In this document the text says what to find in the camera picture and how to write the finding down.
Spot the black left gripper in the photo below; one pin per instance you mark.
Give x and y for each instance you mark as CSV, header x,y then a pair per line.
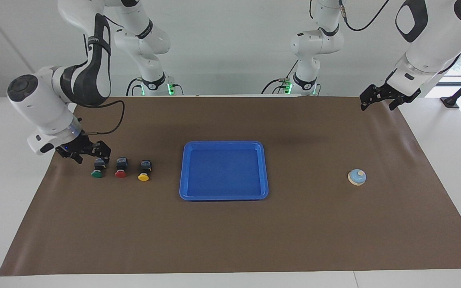
x,y
390,94

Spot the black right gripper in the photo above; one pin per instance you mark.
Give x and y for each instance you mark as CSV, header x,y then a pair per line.
x,y
80,144

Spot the green push button switch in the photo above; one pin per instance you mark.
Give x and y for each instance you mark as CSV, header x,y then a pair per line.
x,y
97,173

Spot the red push button switch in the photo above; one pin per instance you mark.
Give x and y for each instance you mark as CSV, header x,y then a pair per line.
x,y
121,173

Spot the yellow push button switch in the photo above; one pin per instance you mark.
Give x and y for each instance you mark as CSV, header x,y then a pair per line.
x,y
143,177

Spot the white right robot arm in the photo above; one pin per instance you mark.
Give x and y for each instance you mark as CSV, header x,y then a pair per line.
x,y
42,104

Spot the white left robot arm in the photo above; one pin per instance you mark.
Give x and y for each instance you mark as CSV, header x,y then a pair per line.
x,y
430,44

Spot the light blue call bell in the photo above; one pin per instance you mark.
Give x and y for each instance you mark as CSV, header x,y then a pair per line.
x,y
357,176

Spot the blue plastic tray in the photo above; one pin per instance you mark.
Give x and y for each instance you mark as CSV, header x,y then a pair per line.
x,y
224,172

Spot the brown table mat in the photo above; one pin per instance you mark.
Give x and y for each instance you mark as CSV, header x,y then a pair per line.
x,y
230,240

